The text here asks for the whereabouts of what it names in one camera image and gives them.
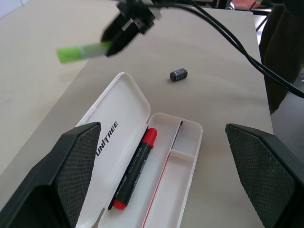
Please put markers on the person in dark brown clothing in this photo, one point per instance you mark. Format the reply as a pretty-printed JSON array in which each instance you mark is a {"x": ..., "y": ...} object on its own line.
[{"x": 282, "y": 47}]

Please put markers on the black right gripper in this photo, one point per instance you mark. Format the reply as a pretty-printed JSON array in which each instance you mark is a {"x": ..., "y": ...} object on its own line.
[{"x": 139, "y": 13}]

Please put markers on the green marker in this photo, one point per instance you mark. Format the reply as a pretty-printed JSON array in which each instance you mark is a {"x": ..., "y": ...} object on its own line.
[{"x": 76, "y": 52}]

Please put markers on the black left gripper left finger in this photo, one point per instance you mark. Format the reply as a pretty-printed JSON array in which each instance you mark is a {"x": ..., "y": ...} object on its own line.
[{"x": 47, "y": 175}]

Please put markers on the small black cylindrical cap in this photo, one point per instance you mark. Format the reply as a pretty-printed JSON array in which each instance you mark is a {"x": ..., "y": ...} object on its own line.
[{"x": 178, "y": 74}]

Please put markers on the white Unitree pencil case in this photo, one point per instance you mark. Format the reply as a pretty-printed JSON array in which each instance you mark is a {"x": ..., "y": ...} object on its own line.
[{"x": 123, "y": 123}]

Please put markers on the black marker with red cap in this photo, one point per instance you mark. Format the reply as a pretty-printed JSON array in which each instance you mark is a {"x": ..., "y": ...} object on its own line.
[{"x": 136, "y": 166}]

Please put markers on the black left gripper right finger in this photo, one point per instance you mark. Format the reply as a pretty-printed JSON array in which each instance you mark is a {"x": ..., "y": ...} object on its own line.
[{"x": 266, "y": 171}]

